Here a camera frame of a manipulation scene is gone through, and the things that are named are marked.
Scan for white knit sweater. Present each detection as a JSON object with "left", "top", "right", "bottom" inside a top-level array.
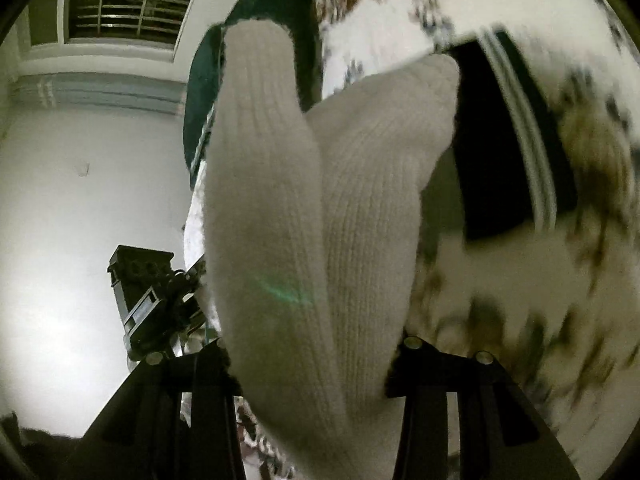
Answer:
[{"left": 202, "top": 20, "right": 461, "bottom": 480}]

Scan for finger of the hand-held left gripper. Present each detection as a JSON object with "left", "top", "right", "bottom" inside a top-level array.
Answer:
[{"left": 172, "top": 255, "right": 208, "bottom": 293}]

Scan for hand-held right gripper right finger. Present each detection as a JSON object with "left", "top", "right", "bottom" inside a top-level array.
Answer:
[{"left": 385, "top": 335, "right": 581, "bottom": 480}]

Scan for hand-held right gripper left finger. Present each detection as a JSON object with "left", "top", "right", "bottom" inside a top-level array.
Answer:
[{"left": 65, "top": 337, "right": 246, "bottom": 480}]

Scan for barred window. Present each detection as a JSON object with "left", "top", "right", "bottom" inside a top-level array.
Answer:
[{"left": 57, "top": 0, "right": 211, "bottom": 54}]

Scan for black grey striped folded sweater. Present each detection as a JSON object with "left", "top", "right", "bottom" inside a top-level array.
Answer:
[{"left": 447, "top": 30, "right": 578, "bottom": 243}]

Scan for dark green folded quilt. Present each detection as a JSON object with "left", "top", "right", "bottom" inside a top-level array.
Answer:
[{"left": 182, "top": 0, "right": 323, "bottom": 188}]

